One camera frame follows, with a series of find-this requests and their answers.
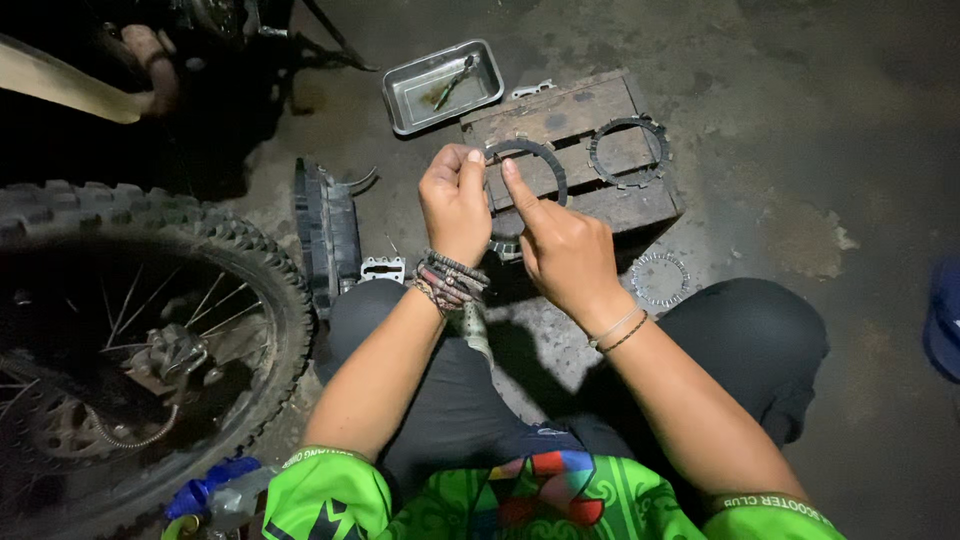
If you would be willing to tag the person's left hand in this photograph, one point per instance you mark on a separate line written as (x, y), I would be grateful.
(452, 210)

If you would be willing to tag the person's right hand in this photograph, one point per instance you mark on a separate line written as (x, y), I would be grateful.
(574, 259)

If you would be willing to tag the black clutch friction plate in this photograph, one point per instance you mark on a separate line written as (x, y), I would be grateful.
(660, 135)
(556, 171)

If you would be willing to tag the steel toothed clutch plate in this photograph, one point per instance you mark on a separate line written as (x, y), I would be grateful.
(639, 291)

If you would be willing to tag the curved metal rod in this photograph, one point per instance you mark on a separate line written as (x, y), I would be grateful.
(362, 181)

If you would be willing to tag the grey metal tray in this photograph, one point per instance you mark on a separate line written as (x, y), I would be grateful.
(420, 90)

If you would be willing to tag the weathered wooden crate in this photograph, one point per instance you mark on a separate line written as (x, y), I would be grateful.
(570, 112)

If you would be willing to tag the black trousers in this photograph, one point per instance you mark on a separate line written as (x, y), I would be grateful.
(750, 337)

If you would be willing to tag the knobby motorcycle wheel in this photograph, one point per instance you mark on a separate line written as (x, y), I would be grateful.
(277, 300)

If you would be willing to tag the green patterned jersey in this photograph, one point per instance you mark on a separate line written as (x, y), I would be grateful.
(540, 502)

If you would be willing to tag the dark motorcycle body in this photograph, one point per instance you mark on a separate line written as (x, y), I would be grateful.
(225, 82)

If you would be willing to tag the metal brake caliper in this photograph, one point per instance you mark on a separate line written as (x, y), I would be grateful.
(169, 358)

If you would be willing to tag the rusty exhaust pipe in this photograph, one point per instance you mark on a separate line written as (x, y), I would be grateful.
(159, 71)

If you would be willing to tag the blue spray bottle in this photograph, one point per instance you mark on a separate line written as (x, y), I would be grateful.
(202, 491)

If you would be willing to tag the blue cloth object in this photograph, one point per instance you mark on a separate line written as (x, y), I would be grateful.
(945, 322)

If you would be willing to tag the beige motorcycle fender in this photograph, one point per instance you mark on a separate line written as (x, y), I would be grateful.
(60, 84)

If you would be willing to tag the silver slotted metal bracket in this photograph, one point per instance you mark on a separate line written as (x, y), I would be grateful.
(382, 270)

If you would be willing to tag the small white metal bracket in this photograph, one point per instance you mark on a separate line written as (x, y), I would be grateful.
(529, 89)

